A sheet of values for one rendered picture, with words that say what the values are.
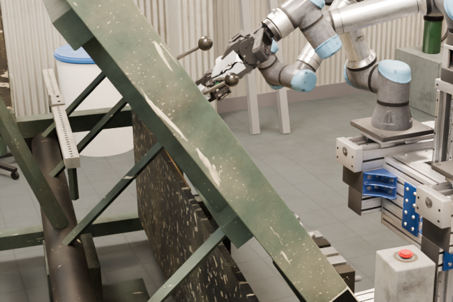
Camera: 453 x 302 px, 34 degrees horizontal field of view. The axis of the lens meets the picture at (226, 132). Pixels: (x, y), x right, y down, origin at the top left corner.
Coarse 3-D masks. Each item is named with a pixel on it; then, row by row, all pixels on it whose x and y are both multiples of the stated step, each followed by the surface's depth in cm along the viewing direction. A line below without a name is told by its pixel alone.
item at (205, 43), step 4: (204, 36) 186; (208, 36) 187; (200, 40) 186; (204, 40) 185; (208, 40) 185; (200, 44) 186; (204, 44) 185; (208, 44) 186; (212, 44) 187; (192, 48) 189; (196, 48) 188; (200, 48) 186; (204, 48) 186; (208, 48) 186; (188, 52) 189; (192, 52) 189; (180, 56) 190; (184, 56) 190
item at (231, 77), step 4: (232, 72) 192; (228, 76) 191; (232, 76) 190; (236, 76) 191; (224, 80) 191; (228, 80) 190; (232, 80) 190; (236, 80) 191; (220, 84) 193; (224, 84) 193; (228, 84) 191; (232, 84) 191; (236, 84) 191; (212, 88) 194; (216, 88) 194; (204, 92) 195; (208, 92) 195
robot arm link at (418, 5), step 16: (368, 0) 215; (384, 0) 213; (400, 0) 212; (416, 0) 212; (432, 0) 211; (336, 16) 213; (352, 16) 213; (368, 16) 213; (384, 16) 214; (400, 16) 215; (336, 32) 215
